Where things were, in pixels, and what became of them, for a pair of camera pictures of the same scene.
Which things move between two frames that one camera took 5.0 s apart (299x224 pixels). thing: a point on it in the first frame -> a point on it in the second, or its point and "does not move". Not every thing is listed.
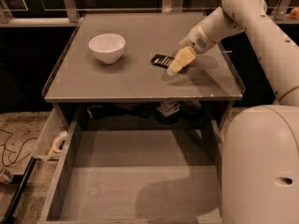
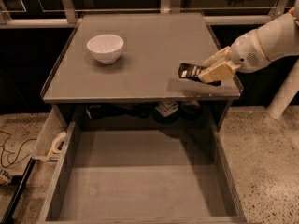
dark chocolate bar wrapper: [163, 61] -> [192, 72]
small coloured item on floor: [6, 176] does not move
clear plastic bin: [52, 138] does not move
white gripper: [196, 40] -> [247, 52]
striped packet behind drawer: [168, 108] does not move
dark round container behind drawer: [192, 109] does not move
